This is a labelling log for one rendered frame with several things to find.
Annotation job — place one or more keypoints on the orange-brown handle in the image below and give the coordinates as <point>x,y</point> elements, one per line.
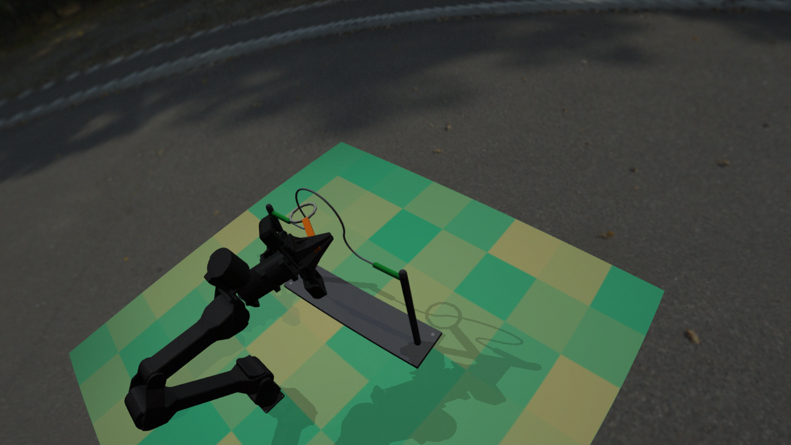
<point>306,222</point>

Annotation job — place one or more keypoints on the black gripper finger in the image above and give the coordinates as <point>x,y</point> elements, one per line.
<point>301,247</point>
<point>313,259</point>

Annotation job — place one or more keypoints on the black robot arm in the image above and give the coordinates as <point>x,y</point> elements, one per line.
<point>151,404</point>

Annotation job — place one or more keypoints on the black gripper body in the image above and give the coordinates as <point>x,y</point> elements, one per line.
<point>281,267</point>

